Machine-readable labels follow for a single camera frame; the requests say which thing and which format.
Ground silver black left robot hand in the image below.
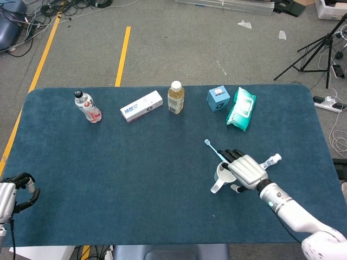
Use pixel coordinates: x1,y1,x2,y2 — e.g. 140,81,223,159
0,172,41,224

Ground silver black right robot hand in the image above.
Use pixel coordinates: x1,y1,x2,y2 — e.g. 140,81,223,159
219,148,269,193

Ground light blue cup white handle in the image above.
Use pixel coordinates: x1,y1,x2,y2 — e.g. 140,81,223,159
210,161,238,194

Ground white toothpaste tube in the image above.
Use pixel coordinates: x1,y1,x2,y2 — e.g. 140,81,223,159
259,153,282,169

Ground light blue toothbrush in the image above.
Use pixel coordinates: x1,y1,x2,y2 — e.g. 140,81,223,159
204,139,230,163

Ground blue robot base seat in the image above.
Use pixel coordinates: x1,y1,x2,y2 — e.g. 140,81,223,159
112,244,231,260

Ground yellow tea bottle white cap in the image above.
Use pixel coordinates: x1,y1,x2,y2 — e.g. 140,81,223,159
167,80,185,115

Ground white pink toothpaste box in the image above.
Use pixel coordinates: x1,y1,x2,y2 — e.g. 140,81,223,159
120,90,164,124

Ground clear bottle red label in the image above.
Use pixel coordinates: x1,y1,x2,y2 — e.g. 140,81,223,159
74,90,103,125

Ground green wet wipes pack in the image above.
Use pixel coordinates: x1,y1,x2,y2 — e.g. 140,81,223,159
226,87,257,133

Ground small blue cardboard box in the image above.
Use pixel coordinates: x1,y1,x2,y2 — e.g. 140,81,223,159
206,85,231,112

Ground black equipment base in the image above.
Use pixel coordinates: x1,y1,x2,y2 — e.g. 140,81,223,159
332,158,347,196

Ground white power strip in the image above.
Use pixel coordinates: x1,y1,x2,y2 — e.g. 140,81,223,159
313,95,347,113

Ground blue carpet table mat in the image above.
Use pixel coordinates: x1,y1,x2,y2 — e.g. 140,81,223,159
0,83,343,248

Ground smartphone with white case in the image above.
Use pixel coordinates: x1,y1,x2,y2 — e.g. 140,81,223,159
332,64,345,79

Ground black tripod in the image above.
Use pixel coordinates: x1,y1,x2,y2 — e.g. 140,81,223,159
273,18,347,89

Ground aluminium profile rails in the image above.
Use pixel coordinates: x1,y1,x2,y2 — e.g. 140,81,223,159
175,0,275,16

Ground dark blue padded seat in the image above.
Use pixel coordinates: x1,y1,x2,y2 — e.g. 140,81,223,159
0,0,28,52

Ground white plastic basket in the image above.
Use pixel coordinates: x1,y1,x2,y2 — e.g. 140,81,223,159
314,0,347,20

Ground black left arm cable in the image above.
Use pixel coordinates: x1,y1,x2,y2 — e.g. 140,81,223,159
8,219,16,260

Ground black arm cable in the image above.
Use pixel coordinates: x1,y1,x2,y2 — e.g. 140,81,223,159
276,213,303,243
8,219,16,260

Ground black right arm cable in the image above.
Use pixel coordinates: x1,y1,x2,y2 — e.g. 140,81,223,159
276,213,303,243

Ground coiled white cable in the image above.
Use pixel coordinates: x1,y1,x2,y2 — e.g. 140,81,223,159
329,89,347,157

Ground black metal bracket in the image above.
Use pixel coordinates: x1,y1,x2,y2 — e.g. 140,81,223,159
273,0,307,17

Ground tangle of black cables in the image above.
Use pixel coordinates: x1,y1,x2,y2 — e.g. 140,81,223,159
8,0,113,57

